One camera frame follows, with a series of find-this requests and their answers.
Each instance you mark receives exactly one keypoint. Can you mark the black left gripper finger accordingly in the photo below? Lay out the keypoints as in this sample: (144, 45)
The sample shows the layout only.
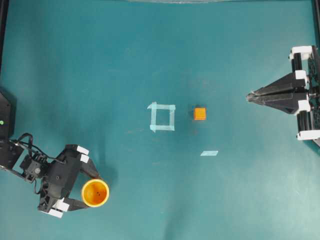
(88, 168)
(74, 204)

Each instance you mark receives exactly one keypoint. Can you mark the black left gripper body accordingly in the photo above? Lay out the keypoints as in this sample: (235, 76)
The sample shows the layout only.
(58, 182)

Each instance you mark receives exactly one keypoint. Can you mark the orange plastic cup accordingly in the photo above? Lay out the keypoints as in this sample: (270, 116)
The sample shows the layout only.
(95, 193)

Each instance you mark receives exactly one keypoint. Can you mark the orange cube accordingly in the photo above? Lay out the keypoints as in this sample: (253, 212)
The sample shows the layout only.
(200, 113)

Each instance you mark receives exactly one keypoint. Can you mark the light blue tape strip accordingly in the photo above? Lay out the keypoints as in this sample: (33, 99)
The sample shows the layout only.
(209, 153)

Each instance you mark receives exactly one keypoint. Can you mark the black frame post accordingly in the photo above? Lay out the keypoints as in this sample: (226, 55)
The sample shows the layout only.
(316, 20)
(4, 6)

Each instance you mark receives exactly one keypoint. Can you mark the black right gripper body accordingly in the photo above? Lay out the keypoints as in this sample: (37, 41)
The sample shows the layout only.
(305, 61)

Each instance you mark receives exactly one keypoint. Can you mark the black right frame post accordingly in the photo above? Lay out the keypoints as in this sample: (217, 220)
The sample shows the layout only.
(316, 20)

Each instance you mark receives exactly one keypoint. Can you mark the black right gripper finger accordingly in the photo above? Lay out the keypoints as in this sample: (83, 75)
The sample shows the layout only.
(290, 103)
(287, 83)

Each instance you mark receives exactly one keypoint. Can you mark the light blue tape square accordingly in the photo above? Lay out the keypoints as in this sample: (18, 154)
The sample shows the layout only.
(162, 117)

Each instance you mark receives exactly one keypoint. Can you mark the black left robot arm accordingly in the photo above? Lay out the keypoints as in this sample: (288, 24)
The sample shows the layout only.
(21, 157)

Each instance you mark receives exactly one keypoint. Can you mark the black left frame post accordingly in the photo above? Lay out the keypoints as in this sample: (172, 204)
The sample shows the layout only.
(4, 6)

